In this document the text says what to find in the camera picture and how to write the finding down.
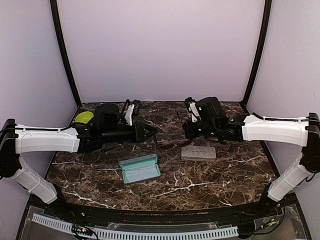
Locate beige glasses case teal lining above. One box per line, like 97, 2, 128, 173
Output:
180, 145, 217, 161

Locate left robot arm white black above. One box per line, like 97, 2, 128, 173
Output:
0, 100, 158, 218

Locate green bowl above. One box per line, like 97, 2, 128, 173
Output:
74, 111, 94, 124

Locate black frame post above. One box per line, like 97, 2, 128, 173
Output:
240, 0, 273, 109
49, 0, 82, 108

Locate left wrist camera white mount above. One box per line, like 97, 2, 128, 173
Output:
124, 99, 142, 126

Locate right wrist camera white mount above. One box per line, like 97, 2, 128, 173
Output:
184, 97, 201, 123

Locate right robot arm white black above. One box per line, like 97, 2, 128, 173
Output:
182, 97, 320, 217

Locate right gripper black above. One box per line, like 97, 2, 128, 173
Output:
183, 118, 219, 140

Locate blue-grey glasses case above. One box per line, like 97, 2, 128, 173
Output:
119, 154, 161, 185

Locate white slotted cable duct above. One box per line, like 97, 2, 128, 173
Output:
31, 213, 239, 240

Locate right black frame post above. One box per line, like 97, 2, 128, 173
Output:
240, 0, 273, 109

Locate left black frame post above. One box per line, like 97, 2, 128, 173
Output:
49, 0, 82, 108

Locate brown sunglasses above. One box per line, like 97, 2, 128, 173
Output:
153, 110, 193, 150

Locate light blue cloth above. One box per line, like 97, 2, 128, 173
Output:
125, 165, 160, 183

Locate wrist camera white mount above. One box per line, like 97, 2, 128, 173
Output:
124, 99, 142, 126
184, 97, 201, 123

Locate black front rail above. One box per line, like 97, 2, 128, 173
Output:
45, 202, 284, 226

